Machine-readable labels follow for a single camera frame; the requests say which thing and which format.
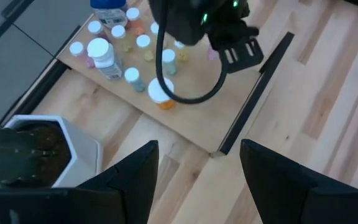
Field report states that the white hexagonal plant pot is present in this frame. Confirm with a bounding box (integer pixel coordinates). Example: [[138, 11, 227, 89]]
[[4, 114, 104, 188]]

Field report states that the tall green cactus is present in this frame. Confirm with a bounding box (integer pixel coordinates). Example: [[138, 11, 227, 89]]
[[0, 123, 58, 187]]

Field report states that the black aluminium table frame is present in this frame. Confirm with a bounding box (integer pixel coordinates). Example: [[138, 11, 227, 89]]
[[0, 58, 71, 126]]

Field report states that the teal pill bottle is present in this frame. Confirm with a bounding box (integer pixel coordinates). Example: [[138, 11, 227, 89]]
[[124, 67, 147, 93]]

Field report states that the orange pill bottle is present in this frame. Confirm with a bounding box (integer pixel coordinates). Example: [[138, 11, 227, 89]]
[[147, 77, 177, 111]]

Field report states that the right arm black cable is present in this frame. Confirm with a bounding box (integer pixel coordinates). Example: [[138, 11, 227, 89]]
[[154, 0, 229, 105]]

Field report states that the yellow-green pill bottle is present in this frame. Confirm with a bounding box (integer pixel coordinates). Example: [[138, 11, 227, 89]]
[[111, 24, 133, 53], [135, 34, 155, 62]]

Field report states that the red pill bottle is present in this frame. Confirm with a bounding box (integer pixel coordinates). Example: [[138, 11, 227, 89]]
[[125, 7, 145, 35]]

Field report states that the large white labelled medicine bottle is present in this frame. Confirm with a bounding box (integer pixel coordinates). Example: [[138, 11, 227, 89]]
[[86, 37, 124, 81]]

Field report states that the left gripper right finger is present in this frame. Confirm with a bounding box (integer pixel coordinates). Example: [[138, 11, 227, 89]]
[[241, 139, 319, 224]]

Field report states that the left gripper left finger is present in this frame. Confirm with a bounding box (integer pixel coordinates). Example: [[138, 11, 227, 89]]
[[76, 140, 160, 224]]

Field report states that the yellow pill bottle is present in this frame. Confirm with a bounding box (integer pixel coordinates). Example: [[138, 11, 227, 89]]
[[174, 40, 190, 63]]

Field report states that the right arm wrist camera box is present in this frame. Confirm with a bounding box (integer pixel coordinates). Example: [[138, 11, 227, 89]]
[[218, 37, 265, 75]]

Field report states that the green pill bottle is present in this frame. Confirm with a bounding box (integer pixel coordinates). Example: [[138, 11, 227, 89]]
[[162, 49, 178, 76]]

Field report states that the blue cap labelled bottle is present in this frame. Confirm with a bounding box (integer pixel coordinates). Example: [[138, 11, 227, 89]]
[[90, 0, 129, 29]]

